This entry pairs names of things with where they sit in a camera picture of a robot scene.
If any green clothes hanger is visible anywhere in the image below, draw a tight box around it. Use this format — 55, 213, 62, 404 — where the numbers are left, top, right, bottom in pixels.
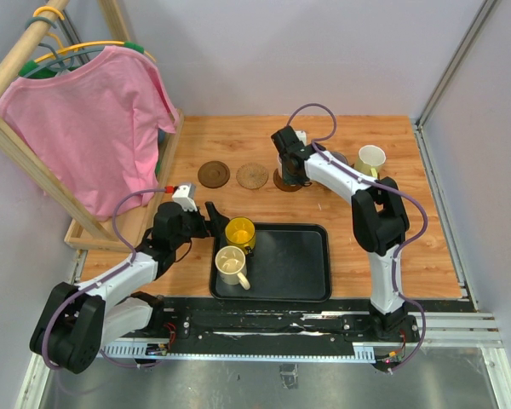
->
18, 40, 155, 78

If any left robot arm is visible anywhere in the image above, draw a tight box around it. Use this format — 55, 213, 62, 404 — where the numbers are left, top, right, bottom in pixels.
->
29, 202, 229, 374

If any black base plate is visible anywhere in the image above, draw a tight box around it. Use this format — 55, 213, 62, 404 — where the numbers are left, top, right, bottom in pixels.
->
114, 296, 422, 357

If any pink t-shirt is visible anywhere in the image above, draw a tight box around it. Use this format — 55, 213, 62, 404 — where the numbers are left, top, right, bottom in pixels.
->
0, 46, 179, 221

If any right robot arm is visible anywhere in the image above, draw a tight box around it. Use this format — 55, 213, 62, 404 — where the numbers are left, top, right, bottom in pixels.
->
274, 141, 410, 341

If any grey clothes hanger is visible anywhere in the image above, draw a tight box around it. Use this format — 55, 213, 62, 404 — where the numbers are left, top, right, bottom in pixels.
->
18, 12, 104, 79

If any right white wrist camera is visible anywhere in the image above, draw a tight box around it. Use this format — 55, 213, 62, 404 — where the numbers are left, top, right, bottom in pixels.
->
271, 125, 307, 155

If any aluminium frame rail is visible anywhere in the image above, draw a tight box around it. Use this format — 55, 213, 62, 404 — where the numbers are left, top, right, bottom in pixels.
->
412, 312, 506, 342

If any pink mug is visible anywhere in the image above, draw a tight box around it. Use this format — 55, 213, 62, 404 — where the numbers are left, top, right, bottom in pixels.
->
277, 155, 283, 177

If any purple mug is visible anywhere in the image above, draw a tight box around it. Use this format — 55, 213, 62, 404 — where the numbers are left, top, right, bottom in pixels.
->
332, 152, 348, 165

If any pale green octagonal mug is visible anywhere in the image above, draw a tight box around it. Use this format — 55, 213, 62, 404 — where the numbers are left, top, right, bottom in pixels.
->
353, 145, 387, 180

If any aluminium corner post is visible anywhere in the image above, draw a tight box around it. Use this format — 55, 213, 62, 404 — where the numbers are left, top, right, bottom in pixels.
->
413, 0, 501, 129

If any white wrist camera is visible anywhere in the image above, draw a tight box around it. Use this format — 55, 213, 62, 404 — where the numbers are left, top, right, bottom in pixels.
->
172, 182, 198, 212
271, 125, 307, 155

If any black plastic tray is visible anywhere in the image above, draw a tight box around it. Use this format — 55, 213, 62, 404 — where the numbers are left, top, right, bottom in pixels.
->
210, 222, 331, 302

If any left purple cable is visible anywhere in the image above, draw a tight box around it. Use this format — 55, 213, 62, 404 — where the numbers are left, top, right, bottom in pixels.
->
40, 185, 174, 395

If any white slotted cable duct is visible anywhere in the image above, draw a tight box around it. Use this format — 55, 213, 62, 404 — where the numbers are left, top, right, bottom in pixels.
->
103, 339, 376, 364

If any cream yellow mug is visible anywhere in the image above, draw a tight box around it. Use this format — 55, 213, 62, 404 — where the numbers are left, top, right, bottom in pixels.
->
214, 245, 250, 291

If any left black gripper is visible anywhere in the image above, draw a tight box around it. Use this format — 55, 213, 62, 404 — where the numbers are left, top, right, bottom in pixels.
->
172, 201, 230, 249

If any brown wooden coaster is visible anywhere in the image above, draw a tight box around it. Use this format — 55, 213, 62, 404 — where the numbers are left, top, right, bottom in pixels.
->
273, 169, 301, 193
198, 160, 231, 188

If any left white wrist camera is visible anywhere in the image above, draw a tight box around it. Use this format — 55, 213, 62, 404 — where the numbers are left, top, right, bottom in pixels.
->
172, 182, 198, 212

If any yellow glass mug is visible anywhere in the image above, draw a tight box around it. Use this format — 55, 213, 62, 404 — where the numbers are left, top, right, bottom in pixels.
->
225, 216, 256, 256

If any wooden clothes rack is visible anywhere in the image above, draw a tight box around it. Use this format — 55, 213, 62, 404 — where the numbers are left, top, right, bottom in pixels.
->
0, 1, 183, 252

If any yellow clothes hanger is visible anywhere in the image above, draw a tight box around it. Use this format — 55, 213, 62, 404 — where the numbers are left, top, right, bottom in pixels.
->
36, 0, 157, 62

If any woven rattan coaster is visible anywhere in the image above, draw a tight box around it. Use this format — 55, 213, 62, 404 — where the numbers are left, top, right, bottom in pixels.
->
236, 163, 268, 190

